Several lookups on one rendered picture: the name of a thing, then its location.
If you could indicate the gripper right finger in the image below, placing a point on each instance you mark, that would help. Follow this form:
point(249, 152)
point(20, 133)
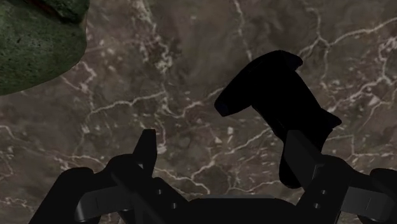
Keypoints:
point(332, 186)

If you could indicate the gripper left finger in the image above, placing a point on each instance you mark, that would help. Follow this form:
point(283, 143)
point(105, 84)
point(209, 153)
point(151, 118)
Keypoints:
point(124, 186)

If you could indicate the green mottled rounded object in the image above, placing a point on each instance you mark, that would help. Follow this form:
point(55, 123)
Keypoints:
point(34, 43)

